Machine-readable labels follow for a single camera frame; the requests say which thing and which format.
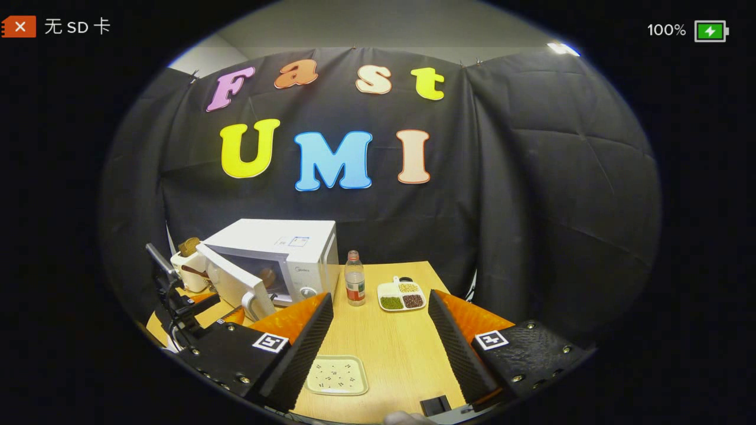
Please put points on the white divided dish of beans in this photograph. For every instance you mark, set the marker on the white divided dish of beans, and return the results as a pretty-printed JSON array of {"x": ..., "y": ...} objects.
[{"x": 401, "y": 295}]

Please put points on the ceiling light panel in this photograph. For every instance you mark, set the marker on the ceiling light panel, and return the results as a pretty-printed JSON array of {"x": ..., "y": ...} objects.
[{"x": 562, "y": 48}]

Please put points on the white toaster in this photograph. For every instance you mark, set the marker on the white toaster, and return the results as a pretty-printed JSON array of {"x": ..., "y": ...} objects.
[{"x": 186, "y": 274}]

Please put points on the brown bread slice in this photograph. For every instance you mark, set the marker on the brown bread slice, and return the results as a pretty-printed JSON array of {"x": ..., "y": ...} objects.
[{"x": 190, "y": 247}]

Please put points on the pale green square plate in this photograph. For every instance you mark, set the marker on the pale green square plate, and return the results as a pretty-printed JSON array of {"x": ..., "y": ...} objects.
[{"x": 336, "y": 375}]

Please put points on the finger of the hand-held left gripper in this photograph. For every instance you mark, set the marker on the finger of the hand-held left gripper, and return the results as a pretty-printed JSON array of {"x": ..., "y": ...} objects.
[
  {"x": 204, "y": 297},
  {"x": 234, "y": 316}
]

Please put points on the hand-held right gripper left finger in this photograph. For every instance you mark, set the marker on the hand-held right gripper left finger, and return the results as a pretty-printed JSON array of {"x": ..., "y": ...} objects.
[{"x": 301, "y": 354}]

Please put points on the clear plastic bottle red label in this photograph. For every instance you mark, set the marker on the clear plastic bottle red label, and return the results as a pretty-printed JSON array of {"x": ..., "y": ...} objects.
[{"x": 355, "y": 283}]

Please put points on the brown food piece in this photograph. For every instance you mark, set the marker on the brown food piece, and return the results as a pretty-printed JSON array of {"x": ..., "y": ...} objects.
[{"x": 269, "y": 278}]

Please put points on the white microwave oven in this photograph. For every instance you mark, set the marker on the white microwave oven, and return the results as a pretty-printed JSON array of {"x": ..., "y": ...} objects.
[{"x": 277, "y": 242}]

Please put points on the black backdrop cloth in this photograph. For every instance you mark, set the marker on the black backdrop cloth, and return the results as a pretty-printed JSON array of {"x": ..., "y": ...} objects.
[{"x": 531, "y": 206}]

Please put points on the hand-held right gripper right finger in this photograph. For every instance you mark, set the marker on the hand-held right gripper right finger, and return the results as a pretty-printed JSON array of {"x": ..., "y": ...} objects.
[{"x": 458, "y": 354}]

